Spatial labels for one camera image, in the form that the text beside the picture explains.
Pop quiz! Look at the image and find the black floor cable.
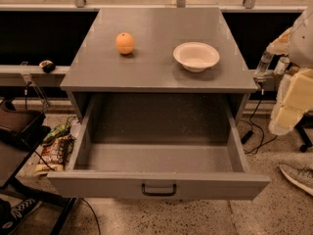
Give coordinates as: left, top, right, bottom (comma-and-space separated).
80, 198, 102, 235

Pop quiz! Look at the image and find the white bowl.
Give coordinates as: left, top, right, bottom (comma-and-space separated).
173, 42, 220, 72

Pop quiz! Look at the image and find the grey knit shoe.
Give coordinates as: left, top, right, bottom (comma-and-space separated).
279, 164, 313, 196

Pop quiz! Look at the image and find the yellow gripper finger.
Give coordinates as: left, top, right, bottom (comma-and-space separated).
268, 105, 303, 136
277, 69, 313, 113

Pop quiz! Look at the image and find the orange fruit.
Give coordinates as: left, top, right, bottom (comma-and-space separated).
115, 32, 135, 55

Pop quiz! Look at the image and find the green snack bag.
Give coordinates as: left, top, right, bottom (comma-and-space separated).
43, 122, 70, 144

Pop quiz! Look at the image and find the grey top drawer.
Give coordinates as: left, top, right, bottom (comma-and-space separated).
48, 93, 270, 200

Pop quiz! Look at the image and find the black power cable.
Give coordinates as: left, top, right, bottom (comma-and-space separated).
240, 81, 278, 155

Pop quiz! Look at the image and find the brown snack bag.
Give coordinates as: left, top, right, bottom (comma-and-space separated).
34, 135, 74, 175

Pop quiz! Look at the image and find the black tray cart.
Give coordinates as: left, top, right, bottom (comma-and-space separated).
0, 98, 75, 235

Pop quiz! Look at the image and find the black white sneaker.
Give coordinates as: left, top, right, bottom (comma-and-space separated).
0, 198, 41, 235

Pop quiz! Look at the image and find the clear plastic water bottle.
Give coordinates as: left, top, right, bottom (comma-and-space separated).
253, 51, 273, 79

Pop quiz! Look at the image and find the grey drawer cabinet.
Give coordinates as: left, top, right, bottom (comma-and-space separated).
61, 7, 257, 118

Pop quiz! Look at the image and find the black tape measure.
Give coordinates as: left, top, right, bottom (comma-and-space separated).
39, 60, 56, 73

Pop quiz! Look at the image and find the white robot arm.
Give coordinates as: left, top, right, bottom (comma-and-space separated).
266, 5, 313, 135

